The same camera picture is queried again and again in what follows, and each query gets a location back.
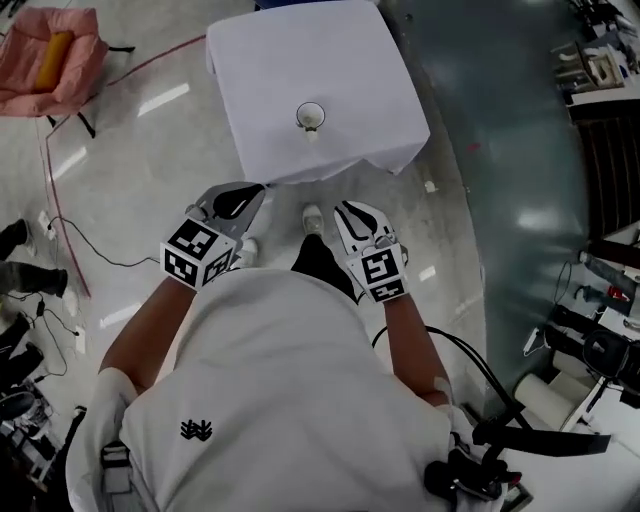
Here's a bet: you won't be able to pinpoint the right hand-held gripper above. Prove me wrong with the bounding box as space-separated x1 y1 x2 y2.
333 200 409 305

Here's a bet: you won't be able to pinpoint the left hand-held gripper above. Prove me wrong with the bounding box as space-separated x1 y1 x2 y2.
159 182 267 292

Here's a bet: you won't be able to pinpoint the white cup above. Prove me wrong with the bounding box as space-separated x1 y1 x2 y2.
295 101 327 145

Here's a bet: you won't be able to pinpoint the person's right forearm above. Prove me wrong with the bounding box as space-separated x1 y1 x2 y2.
382 289 451 406

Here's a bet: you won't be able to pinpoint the person's left forearm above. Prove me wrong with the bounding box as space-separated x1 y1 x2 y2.
98 273 197 394

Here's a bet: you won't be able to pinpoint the person's right white shoe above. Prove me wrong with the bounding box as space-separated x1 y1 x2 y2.
301 203 327 236

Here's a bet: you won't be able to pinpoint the person's white shoe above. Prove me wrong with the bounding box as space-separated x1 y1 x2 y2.
301 203 327 236
233 237 260 270

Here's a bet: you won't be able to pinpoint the person's left white shoe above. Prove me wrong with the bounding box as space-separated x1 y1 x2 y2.
233 237 260 270

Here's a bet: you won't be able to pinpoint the person's black trousers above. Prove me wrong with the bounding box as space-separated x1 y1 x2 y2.
291 233 359 304

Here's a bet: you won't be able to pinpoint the table with white tablecloth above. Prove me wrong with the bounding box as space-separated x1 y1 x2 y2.
205 0 432 185

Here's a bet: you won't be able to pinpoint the person's white shirt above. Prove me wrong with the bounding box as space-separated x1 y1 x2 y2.
64 267 501 512

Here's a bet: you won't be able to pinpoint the orange bolster cushion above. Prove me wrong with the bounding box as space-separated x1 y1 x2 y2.
38 30 76 92

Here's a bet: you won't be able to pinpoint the pink armchair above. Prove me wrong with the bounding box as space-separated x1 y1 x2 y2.
0 7 136 139

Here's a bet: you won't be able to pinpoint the white paper roll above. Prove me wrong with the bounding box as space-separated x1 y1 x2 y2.
514 373 577 429

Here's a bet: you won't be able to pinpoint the dark wooden slatted furniture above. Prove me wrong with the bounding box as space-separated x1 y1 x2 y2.
569 102 640 242

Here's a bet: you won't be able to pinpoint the cluttered desk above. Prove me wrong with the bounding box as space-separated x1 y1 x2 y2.
551 0 640 107

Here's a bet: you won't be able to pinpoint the black floor cable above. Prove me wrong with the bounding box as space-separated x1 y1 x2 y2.
49 215 162 267

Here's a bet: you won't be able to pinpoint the black harness cable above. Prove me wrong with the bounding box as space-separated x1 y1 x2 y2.
370 324 526 431

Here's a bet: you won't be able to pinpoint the black camera equipment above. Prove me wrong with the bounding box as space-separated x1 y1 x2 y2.
582 327 640 389

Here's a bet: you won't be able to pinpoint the black harness strap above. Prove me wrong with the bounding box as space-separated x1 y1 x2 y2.
423 404 612 506

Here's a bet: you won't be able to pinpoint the grey shoulder strap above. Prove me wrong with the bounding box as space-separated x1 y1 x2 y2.
99 442 134 512

